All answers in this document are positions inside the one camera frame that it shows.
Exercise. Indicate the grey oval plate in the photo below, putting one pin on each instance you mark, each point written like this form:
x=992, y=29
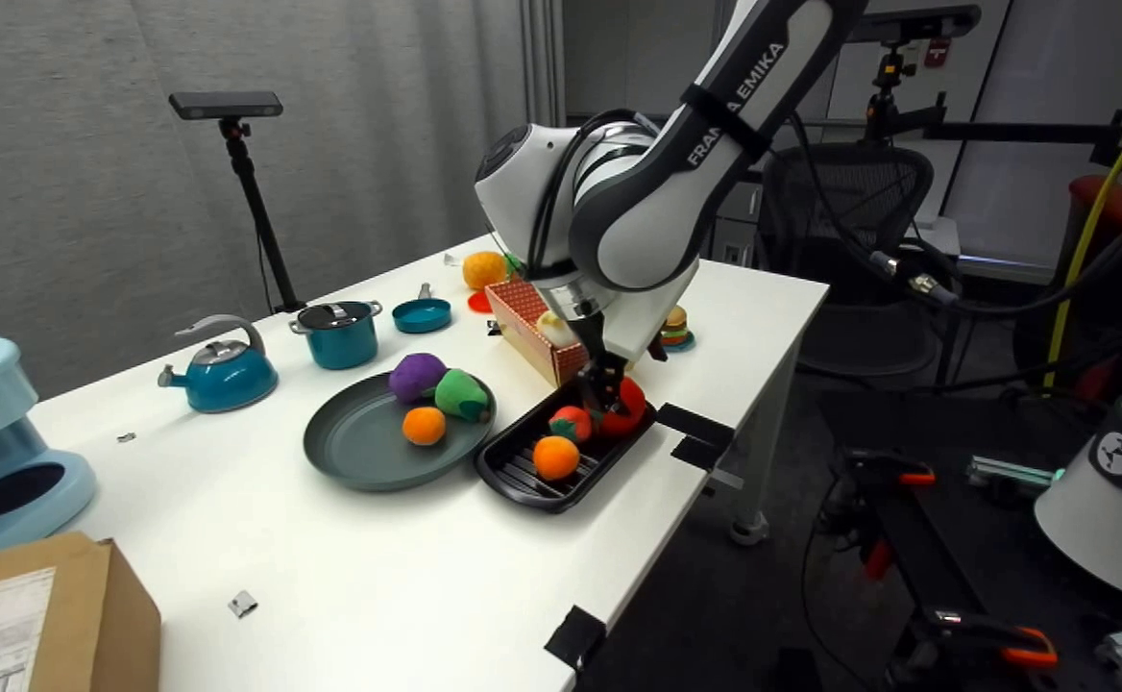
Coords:
x=356, y=440

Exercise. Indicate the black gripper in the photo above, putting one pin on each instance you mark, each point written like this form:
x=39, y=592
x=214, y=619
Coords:
x=587, y=311

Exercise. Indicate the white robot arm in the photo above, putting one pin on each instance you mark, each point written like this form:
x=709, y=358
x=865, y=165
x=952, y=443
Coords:
x=605, y=216

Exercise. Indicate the cardboard box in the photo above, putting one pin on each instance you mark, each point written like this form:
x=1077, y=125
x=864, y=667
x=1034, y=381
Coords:
x=73, y=615

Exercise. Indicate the orange ball on stand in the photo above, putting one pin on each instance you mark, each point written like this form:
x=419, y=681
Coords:
x=482, y=271

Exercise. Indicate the teal pot lid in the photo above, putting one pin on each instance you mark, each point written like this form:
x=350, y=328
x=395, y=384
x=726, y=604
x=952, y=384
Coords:
x=424, y=311

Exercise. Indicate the grey curtain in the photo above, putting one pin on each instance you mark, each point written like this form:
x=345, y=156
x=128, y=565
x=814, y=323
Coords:
x=180, y=158

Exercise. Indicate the toy burger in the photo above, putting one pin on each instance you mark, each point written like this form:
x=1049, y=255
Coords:
x=675, y=333

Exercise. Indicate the red plush ball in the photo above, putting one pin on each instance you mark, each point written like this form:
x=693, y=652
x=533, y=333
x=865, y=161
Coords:
x=620, y=419

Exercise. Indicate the black camera tripod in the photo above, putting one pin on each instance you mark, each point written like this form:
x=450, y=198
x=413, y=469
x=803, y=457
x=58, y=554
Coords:
x=232, y=114

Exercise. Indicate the purple plush ball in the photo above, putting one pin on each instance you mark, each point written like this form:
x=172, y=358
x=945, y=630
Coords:
x=415, y=378

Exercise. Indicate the small orange plush ball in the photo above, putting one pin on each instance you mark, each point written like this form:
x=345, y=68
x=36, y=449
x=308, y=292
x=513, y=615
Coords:
x=556, y=457

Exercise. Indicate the black office chair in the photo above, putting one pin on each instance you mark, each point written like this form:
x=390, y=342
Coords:
x=848, y=212

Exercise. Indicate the orange plush on plate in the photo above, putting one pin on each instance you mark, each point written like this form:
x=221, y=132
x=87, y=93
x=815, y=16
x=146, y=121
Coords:
x=424, y=425

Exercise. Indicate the green plush ball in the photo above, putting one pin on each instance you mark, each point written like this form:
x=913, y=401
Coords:
x=461, y=397

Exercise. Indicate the teal toy pot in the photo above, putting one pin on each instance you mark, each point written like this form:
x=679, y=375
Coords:
x=338, y=335

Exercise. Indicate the teal toy kettle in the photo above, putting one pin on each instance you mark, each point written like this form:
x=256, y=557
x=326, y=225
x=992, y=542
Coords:
x=223, y=375

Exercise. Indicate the red polka dot box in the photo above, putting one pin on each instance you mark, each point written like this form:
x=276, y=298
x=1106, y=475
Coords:
x=539, y=335

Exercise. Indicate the black rectangular tray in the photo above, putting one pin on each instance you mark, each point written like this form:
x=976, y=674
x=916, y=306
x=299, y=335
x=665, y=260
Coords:
x=505, y=457

